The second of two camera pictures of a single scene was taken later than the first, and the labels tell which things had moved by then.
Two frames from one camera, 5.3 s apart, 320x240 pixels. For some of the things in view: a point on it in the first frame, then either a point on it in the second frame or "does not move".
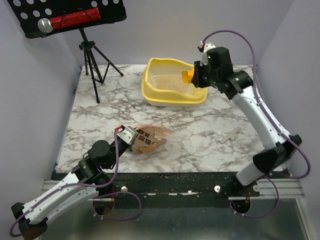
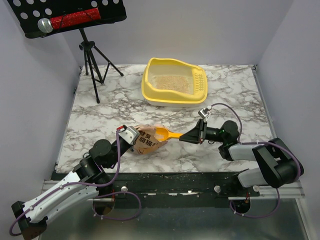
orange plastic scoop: x=186 y=76 -> x=162 y=134
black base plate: x=178 y=185 does not move
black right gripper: x=196 y=75 -> x=203 y=132
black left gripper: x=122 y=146 does not move
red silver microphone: x=46 y=25 does not move
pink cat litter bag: x=149 y=137 does not move
